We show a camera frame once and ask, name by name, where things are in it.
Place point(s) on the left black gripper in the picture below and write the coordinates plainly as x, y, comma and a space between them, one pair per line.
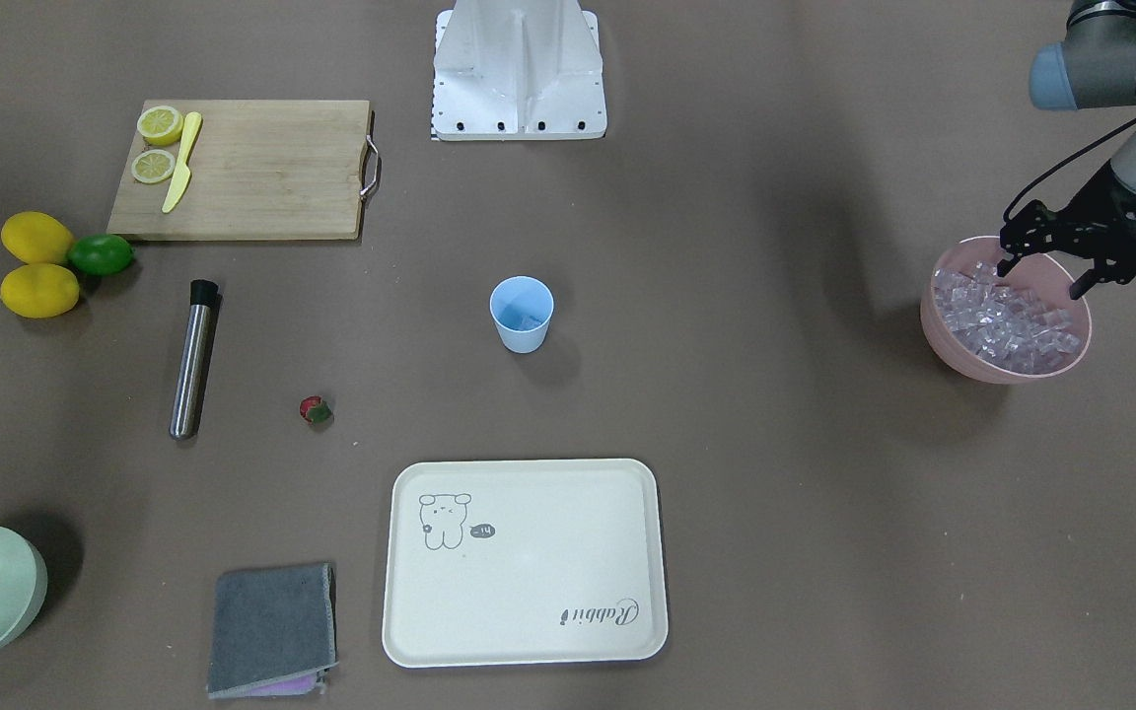
1107, 204

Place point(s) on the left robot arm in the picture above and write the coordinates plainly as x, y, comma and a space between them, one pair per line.
1095, 66

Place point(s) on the pink bowl of ice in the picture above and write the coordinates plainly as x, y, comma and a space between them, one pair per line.
1003, 330

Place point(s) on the light blue plastic cup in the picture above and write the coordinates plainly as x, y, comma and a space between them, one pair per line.
521, 308

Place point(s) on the cream rabbit tray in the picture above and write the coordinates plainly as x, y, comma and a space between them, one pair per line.
524, 562

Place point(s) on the red strawberry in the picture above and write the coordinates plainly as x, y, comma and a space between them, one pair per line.
315, 410

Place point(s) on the wooden cutting board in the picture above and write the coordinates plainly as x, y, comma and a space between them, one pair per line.
262, 170

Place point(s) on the grey folded cloth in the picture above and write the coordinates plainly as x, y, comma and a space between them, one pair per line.
273, 632

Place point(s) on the yellow plastic knife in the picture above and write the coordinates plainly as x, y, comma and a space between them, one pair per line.
180, 179

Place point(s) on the steel muddler black tip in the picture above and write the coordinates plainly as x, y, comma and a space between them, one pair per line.
204, 296

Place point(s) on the lemon half slice one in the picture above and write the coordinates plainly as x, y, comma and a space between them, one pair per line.
160, 126

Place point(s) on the lemon half slice two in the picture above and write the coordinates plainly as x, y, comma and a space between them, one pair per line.
153, 166

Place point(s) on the green lime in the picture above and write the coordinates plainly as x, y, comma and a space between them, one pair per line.
101, 255

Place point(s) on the yellow lemon two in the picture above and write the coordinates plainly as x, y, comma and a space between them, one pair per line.
40, 291

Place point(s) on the yellow lemon one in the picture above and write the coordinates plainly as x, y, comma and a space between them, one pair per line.
32, 237

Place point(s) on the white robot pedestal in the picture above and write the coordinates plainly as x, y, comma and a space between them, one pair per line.
518, 71

